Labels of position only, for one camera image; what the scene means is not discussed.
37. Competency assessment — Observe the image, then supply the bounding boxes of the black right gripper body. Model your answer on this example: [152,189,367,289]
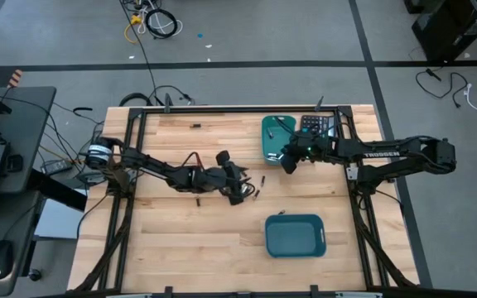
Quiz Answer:
[281,127,337,175]

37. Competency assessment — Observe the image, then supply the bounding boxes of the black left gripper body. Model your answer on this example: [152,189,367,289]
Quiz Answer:
[176,149,250,207]

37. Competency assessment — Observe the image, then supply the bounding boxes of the light teal plastic bin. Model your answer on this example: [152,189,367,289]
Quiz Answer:
[261,114,299,167]

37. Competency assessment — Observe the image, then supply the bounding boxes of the black desk calculator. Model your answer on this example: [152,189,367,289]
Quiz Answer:
[300,114,339,137]

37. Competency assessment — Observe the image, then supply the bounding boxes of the dark blue-teal plastic bin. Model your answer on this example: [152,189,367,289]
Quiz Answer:
[264,213,328,259]

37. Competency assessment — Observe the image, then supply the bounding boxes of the white light bar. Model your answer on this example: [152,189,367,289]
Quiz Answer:
[335,291,384,298]

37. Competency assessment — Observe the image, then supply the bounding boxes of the black power adapter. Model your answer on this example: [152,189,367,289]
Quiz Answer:
[41,158,74,175]

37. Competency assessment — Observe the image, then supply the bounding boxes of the white board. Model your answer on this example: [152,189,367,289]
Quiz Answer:
[34,197,89,241]

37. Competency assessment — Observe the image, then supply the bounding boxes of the black cabinet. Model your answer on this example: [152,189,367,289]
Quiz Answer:
[403,0,477,64]

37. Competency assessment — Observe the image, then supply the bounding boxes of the grey desk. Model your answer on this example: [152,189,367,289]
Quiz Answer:
[0,85,58,195]

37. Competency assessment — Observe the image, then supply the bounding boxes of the small black desk device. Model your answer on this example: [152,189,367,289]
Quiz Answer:
[5,153,25,173]

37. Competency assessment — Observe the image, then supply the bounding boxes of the black computer mouse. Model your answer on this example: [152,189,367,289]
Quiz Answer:
[0,239,16,281]

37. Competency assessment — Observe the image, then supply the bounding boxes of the black aluminium table frame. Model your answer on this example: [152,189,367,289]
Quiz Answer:
[72,104,421,296]

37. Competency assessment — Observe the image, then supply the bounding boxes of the black cable with plug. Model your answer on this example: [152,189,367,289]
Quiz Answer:
[414,67,470,110]
[149,84,196,107]

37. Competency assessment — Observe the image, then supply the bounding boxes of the thick black cable loop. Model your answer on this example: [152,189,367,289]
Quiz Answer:
[118,91,154,108]

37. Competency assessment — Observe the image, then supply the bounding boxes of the long black floor cable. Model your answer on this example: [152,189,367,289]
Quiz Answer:
[118,0,158,105]

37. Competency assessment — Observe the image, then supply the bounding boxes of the coiled black cable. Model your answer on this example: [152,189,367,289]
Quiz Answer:
[144,7,180,41]

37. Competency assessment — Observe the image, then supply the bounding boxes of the yellow cable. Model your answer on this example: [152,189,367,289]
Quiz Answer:
[123,14,144,45]

